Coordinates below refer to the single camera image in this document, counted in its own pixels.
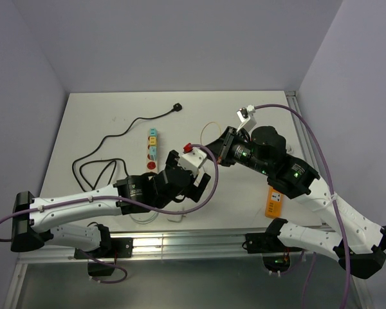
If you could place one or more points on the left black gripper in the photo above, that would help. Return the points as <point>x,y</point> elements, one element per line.
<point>195,191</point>

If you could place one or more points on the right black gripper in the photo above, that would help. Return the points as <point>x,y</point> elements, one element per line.
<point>222,147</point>

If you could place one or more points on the beige red power strip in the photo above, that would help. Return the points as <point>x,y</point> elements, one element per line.
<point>152,166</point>

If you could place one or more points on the light teal charger with cable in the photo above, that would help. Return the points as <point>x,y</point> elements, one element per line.
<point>152,153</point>

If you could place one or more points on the white charger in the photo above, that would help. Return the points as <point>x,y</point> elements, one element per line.
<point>175,218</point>

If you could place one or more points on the yellow two-tone charger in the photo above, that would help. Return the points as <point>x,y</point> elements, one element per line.
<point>153,141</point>

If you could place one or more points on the teal two-tone charger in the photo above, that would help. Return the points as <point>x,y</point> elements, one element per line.
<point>153,132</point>

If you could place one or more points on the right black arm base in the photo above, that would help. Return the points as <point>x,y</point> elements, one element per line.
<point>267,243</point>

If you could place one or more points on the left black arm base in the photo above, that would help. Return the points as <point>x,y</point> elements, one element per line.
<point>101,266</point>

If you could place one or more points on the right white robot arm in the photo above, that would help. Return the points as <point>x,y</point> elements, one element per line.
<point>355,242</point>

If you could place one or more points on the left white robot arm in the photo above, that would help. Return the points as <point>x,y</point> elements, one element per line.
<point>40,221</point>

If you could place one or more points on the orange power strip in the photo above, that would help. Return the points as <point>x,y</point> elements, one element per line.
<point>273,204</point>

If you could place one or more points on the aluminium front rail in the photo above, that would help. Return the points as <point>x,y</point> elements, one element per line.
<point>195,244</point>

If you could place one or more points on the aluminium rail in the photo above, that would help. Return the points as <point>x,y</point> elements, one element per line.
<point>305,128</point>
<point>195,244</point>

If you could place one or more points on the aluminium right side rail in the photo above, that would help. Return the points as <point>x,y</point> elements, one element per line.
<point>305,128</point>

